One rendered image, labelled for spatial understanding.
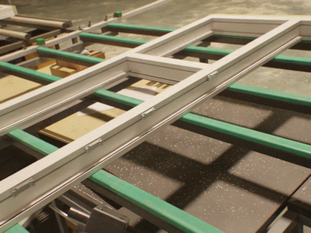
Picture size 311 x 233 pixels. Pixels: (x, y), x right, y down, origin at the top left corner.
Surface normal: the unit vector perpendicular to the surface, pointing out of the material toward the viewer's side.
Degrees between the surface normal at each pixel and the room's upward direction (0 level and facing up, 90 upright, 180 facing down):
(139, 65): 90
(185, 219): 0
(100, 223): 55
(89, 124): 0
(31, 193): 90
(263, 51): 90
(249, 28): 90
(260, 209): 0
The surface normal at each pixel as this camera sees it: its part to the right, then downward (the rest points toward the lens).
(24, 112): 0.71, 0.22
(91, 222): -0.04, -0.14
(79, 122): -0.15, -0.88
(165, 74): -0.69, 0.42
